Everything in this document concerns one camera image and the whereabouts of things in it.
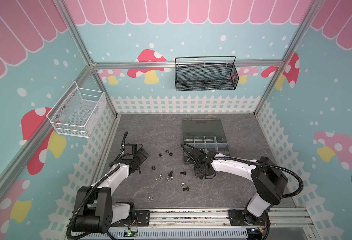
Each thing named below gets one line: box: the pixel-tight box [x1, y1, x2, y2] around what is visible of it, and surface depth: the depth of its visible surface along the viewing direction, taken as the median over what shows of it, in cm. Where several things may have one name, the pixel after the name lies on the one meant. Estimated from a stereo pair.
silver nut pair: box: [165, 176, 175, 182], surface depth 89 cm
